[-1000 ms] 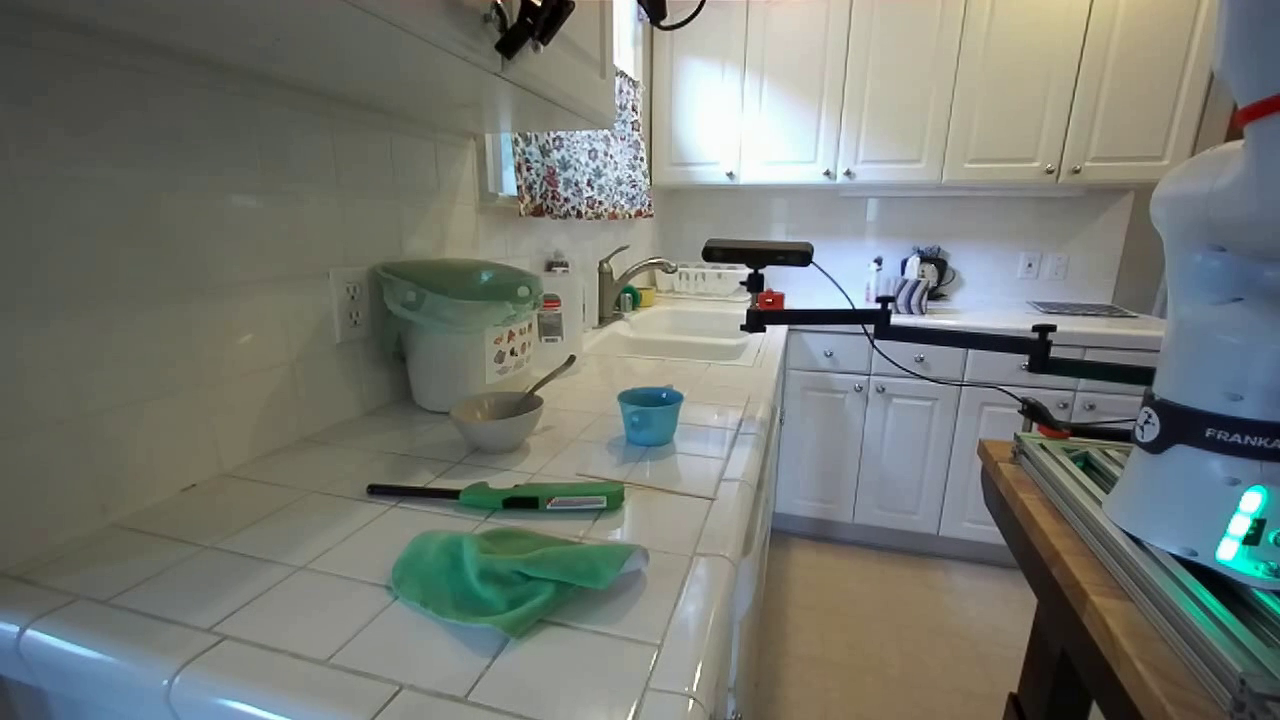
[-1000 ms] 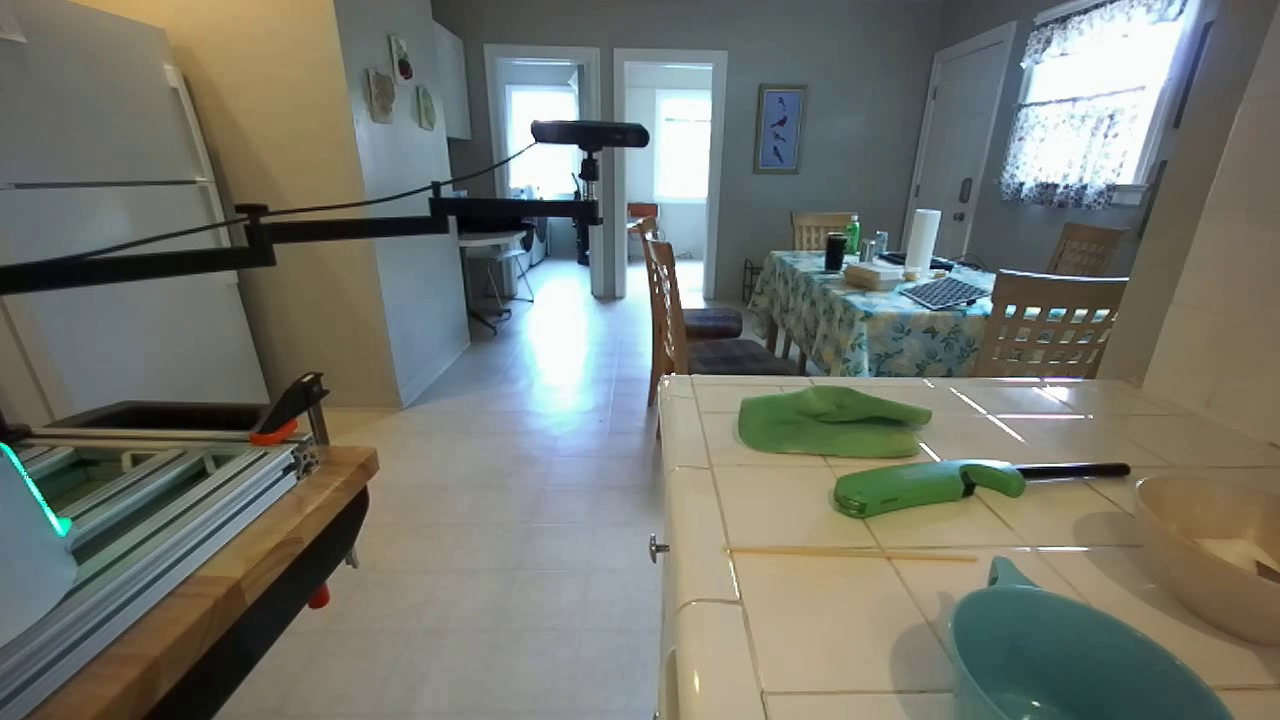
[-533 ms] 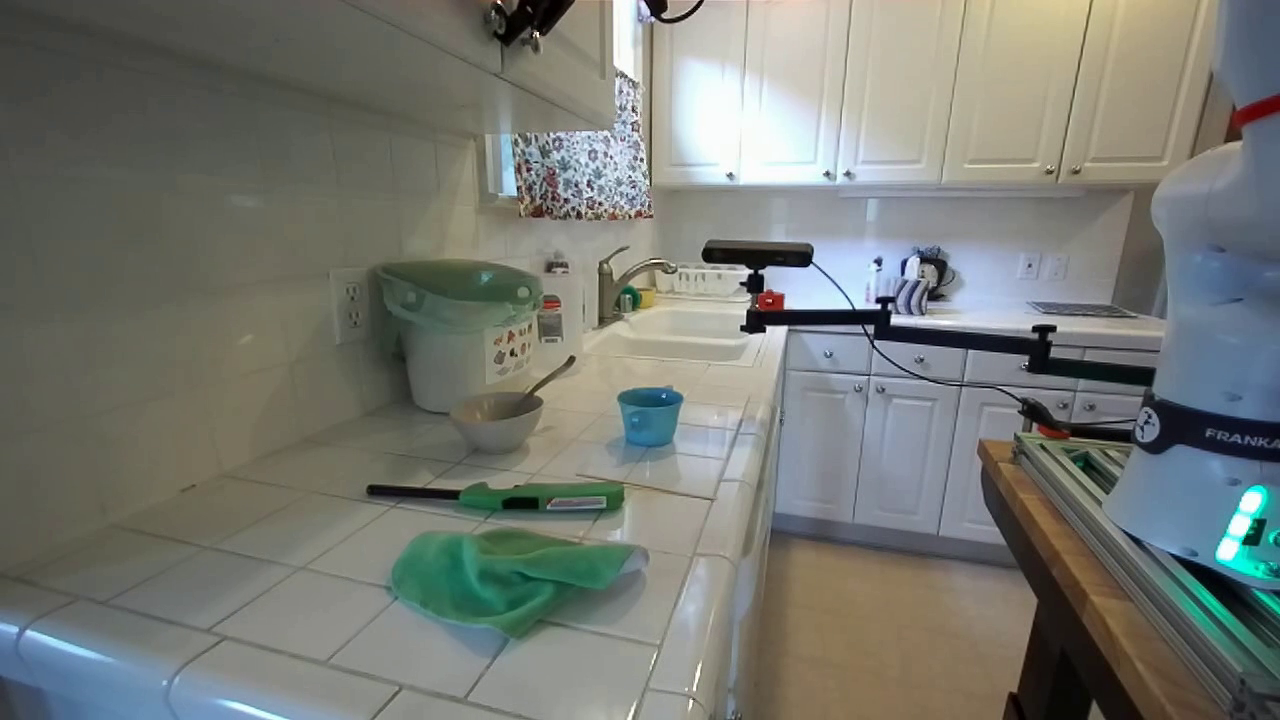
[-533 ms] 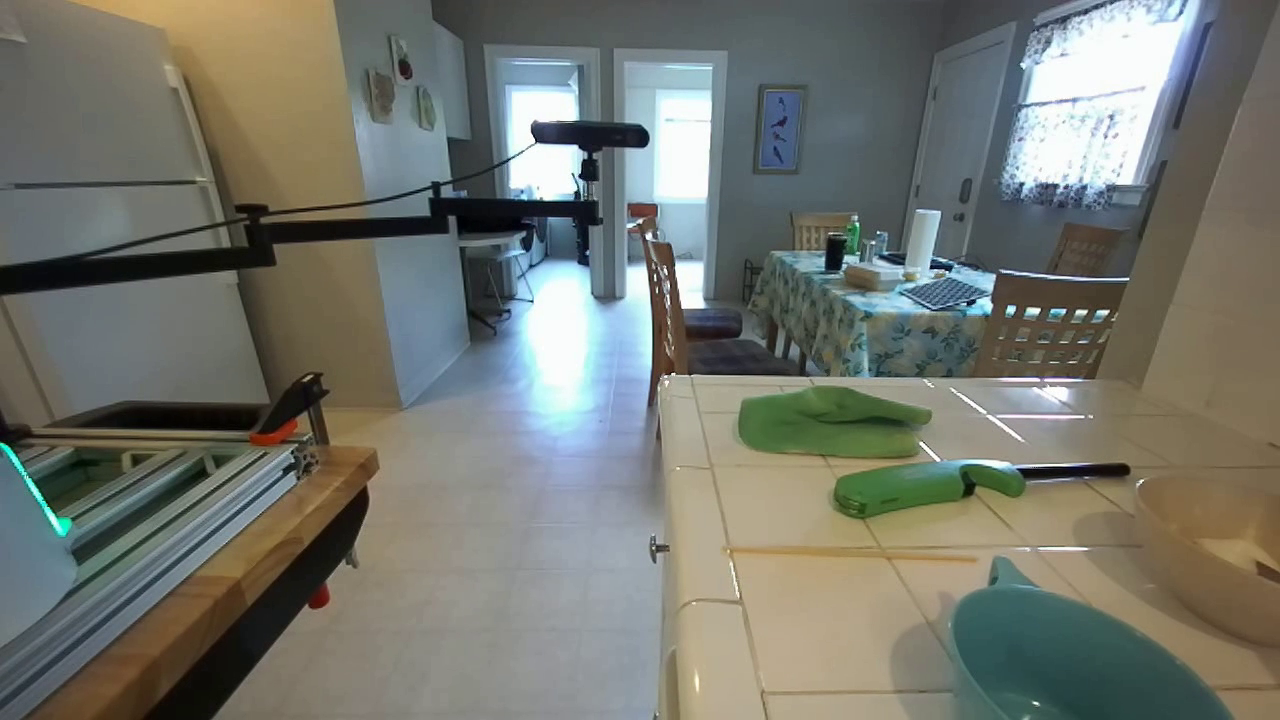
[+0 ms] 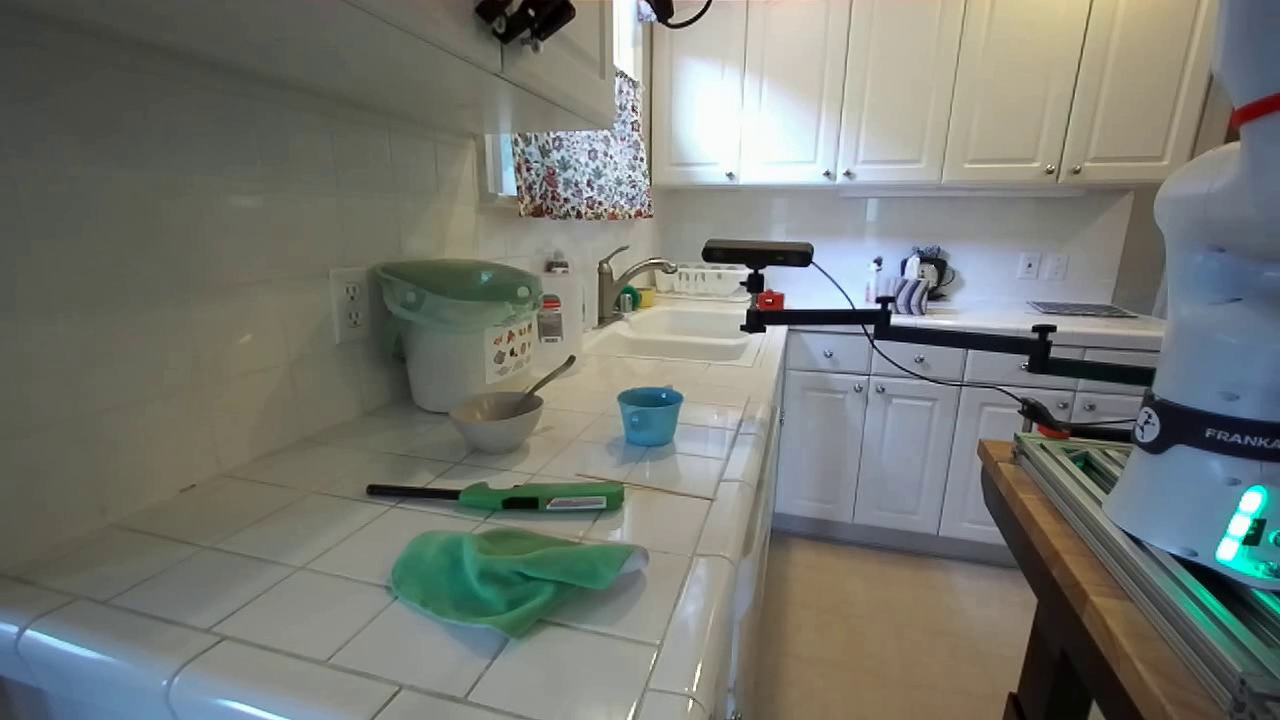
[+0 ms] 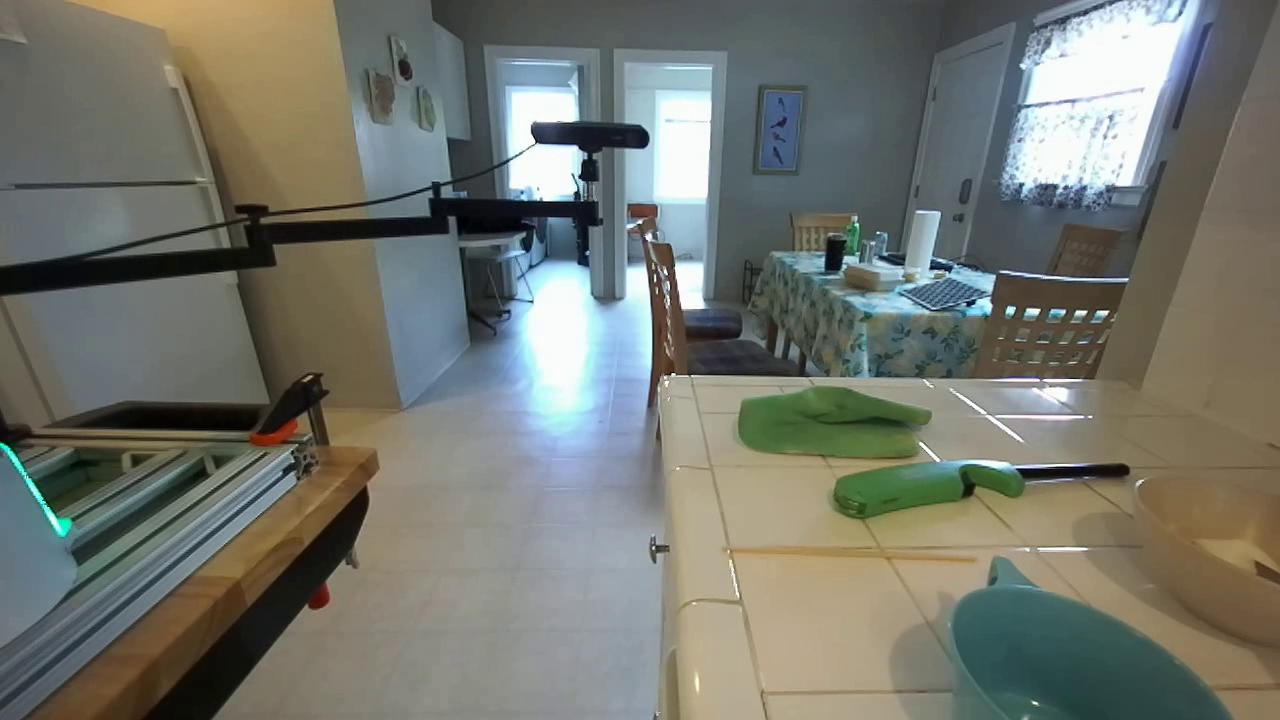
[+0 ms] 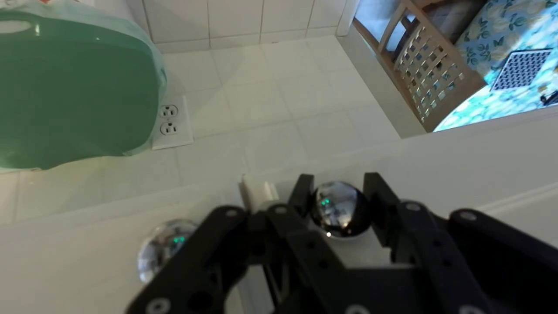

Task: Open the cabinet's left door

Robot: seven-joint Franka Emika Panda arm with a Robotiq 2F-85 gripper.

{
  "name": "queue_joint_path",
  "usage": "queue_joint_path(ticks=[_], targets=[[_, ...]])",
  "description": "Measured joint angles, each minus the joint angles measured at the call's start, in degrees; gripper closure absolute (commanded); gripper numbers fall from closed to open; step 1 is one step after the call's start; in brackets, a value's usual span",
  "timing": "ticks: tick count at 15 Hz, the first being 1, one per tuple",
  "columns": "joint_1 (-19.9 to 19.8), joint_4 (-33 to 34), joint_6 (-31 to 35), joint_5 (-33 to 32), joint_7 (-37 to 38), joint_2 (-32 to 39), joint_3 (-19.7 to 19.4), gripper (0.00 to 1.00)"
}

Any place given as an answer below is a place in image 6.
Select white room door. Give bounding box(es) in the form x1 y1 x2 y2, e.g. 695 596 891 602
909 18 1025 272

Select wooden slat back chair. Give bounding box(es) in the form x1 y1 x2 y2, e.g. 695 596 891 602
641 231 809 410
623 200 750 339

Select plastic drawer cart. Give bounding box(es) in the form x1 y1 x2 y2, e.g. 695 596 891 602
461 237 540 322

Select green cloth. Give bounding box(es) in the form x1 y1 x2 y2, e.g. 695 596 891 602
735 384 936 463

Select dining table with floral cloth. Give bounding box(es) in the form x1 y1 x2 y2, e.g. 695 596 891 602
739 247 999 380

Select blue framed picture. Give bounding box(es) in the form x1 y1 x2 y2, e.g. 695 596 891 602
752 80 812 178

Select white paper towel roll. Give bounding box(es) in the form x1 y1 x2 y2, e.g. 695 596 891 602
906 204 945 282

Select checked placemat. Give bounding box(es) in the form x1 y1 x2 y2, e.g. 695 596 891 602
897 272 992 319

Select orange black clamp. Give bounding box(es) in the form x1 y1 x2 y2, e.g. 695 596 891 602
247 368 336 452

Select wooden lattice back chair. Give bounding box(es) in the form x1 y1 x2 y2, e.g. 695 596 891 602
965 267 1134 384

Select white lace window curtain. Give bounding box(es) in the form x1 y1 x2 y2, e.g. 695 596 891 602
999 0 1201 210

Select teal plastic bowl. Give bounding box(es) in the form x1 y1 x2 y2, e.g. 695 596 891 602
945 550 1240 720

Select white refrigerator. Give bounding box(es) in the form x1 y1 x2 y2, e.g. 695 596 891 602
0 0 273 423

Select beige bowl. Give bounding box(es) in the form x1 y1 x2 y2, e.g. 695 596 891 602
1130 469 1280 651

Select black stereo camera bar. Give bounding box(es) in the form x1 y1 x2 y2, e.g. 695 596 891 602
527 115 658 151

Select black camera cable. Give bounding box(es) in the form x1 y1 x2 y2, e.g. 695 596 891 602
77 138 540 262

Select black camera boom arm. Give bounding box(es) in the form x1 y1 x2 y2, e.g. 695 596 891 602
0 143 610 299

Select wall plate decorations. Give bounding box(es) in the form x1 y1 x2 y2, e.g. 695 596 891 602
364 31 443 138

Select aluminium profile frame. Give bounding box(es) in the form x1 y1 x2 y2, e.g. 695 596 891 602
0 418 321 713

